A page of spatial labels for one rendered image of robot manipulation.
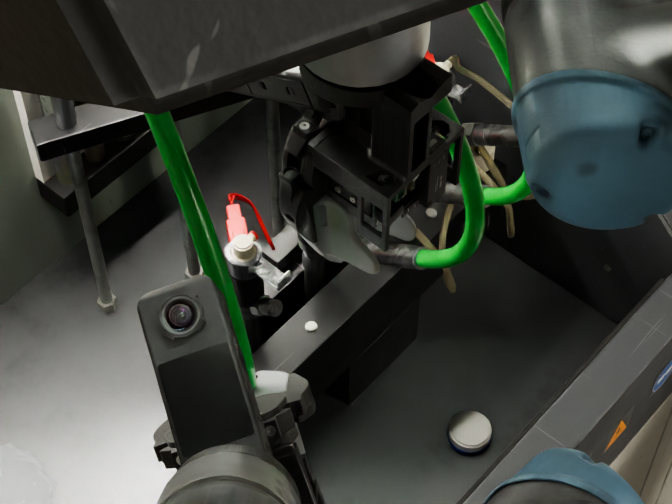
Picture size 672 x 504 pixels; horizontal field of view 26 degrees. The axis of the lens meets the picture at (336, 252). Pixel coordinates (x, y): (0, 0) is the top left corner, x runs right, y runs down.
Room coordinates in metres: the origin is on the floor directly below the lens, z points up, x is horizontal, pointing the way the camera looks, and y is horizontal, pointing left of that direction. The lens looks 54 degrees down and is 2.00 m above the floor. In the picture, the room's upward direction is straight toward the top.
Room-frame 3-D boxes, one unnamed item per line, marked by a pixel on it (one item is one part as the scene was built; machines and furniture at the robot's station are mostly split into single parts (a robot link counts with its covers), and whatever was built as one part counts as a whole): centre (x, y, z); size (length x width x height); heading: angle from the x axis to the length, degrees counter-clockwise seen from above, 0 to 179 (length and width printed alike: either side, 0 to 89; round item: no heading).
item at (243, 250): (0.66, 0.07, 1.10); 0.02 x 0.02 x 0.03
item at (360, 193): (0.56, -0.02, 1.36); 0.09 x 0.08 x 0.12; 49
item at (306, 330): (0.75, -0.01, 0.91); 0.34 x 0.10 x 0.15; 139
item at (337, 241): (0.55, -0.01, 1.25); 0.06 x 0.03 x 0.09; 49
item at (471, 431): (0.65, -0.12, 0.84); 0.04 x 0.04 x 0.01
